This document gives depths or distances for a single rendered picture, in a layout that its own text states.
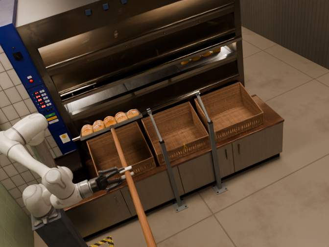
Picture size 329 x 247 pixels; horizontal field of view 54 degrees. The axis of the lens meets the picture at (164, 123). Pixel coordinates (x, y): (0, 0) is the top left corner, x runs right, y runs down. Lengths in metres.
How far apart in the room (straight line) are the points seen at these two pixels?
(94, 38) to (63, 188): 1.61
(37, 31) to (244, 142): 2.18
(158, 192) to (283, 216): 1.24
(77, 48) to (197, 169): 1.65
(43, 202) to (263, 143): 2.25
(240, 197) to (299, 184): 0.63
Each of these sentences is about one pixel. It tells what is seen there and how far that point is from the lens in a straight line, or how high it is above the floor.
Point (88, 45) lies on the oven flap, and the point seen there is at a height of 1.78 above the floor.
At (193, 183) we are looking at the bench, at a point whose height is 0.20.
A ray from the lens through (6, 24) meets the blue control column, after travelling 2.82.
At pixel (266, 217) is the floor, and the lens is 3.44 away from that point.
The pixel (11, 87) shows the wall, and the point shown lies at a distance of 3.06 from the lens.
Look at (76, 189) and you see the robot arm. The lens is 1.75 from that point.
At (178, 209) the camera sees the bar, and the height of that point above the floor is 0.01.
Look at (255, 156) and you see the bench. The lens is 3.66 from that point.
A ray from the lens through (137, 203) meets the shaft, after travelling 1.43.
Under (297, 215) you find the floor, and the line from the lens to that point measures 3.48.
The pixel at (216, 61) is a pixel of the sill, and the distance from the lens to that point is 3.41.
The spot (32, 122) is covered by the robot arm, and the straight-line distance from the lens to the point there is 2.12.
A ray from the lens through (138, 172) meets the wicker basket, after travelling 3.15.
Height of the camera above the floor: 2.86
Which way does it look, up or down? 38 degrees down
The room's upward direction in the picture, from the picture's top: 15 degrees counter-clockwise
